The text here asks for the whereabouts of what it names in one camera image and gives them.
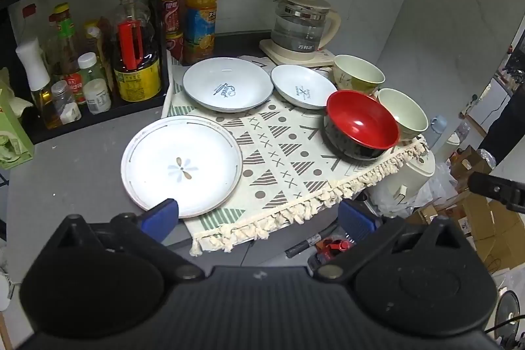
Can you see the small white plate dark print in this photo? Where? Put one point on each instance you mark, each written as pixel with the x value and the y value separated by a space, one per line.
pixel 301 85

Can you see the yellow-cap bottle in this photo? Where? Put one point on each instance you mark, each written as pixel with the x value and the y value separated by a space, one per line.
pixel 96 40

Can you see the green cardboard box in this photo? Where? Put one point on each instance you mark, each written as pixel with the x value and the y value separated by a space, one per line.
pixel 12 136

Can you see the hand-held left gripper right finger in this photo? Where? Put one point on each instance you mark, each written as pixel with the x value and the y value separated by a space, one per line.
pixel 357 221

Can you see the red-labelled small bottle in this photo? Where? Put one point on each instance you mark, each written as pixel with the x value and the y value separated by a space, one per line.
pixel 76 85

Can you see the orange juice bottle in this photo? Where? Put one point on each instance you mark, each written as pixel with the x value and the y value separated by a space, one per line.
pixel 200 18

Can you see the red and black bowl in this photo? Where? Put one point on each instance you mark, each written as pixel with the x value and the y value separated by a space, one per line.
pixel 361 120

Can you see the clear bottle red cap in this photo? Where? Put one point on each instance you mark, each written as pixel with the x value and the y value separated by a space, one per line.
pixel 30 26

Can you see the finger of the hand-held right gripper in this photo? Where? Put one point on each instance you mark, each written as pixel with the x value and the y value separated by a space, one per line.
pixel 496 188

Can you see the small clear spice jar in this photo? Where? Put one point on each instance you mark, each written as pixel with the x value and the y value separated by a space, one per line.
pixel 65 102

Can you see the red hand tool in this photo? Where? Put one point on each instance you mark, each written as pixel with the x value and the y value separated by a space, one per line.
pixel 332 247

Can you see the white deep plate blue print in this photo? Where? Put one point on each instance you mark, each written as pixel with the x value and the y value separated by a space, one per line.
pixel 229 81

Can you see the cream crumpled cloth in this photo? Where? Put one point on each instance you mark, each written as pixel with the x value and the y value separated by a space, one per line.
pixel 10 95

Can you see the white electric pot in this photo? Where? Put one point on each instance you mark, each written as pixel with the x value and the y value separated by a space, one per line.
pixel 410 180

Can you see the white-top oil spray bottle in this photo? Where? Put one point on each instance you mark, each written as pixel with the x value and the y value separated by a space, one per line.
pixel 35 67

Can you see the green-labelled sauce bottle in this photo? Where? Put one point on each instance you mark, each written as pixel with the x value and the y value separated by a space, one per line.
pixel 65 34

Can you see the large white flower plate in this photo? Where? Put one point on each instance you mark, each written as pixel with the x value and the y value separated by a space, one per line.
pixel 180 153

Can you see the white-cap green bottle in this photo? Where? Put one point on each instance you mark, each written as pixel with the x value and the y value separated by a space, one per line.
pixel 91 67

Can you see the pale green printed bowl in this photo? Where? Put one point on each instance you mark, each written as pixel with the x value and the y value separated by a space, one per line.
pixel 357 73

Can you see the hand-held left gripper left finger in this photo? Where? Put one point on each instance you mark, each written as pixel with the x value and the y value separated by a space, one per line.
pixel 160 218

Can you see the patterned tasselled table mat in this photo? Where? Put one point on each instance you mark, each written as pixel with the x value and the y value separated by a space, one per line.
pixel 283 165

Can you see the red drink can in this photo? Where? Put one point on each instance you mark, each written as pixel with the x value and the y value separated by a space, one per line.
pixel 175 46
pixel 172 16

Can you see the glass electric kettle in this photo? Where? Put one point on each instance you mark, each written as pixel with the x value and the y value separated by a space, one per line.
pixel 301 24

